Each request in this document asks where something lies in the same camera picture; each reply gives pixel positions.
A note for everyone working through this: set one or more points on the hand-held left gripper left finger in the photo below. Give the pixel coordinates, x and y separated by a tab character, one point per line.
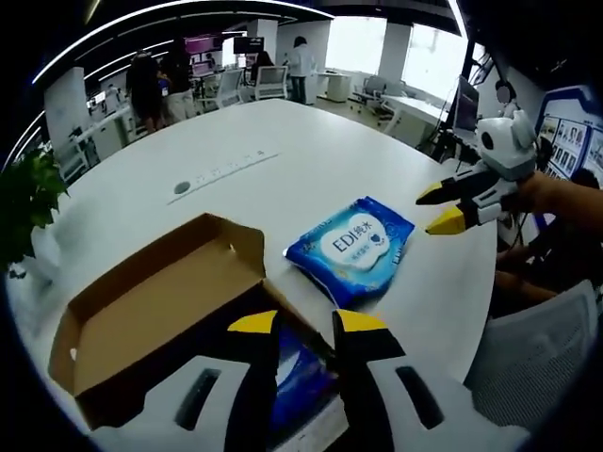
254	386

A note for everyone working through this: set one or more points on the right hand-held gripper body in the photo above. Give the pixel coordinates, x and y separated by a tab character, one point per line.
506	150

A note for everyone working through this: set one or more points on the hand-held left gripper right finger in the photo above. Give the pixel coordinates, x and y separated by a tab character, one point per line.
363	376

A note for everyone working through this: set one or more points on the blue wet wipes soft pack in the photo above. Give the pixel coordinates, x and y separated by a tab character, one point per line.
301	376
353	249

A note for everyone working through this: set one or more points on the brown cardboard shoe box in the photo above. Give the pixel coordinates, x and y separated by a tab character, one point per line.
155	306

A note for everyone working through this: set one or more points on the person's right hand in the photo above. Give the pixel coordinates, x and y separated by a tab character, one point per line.
537	193

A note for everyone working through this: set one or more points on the dark desk monitor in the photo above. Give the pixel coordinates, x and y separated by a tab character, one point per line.
466	106

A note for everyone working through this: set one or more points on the straight ceiling light strip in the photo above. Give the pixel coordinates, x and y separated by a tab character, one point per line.
456	16

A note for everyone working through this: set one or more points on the white table socket strip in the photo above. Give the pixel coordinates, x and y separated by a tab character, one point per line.
181	187

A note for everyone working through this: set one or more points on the white background office chair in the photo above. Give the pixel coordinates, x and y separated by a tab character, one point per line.
231	87
273	80

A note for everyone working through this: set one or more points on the black lit monitor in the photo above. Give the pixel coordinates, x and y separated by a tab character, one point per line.
249	44

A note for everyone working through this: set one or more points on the pink lit monitor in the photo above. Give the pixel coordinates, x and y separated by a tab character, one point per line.
202	47

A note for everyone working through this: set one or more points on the green potted plant white pot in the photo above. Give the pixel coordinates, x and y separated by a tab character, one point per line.
28	193

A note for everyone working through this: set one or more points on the blue wall poster board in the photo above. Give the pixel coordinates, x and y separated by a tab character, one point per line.
570	127

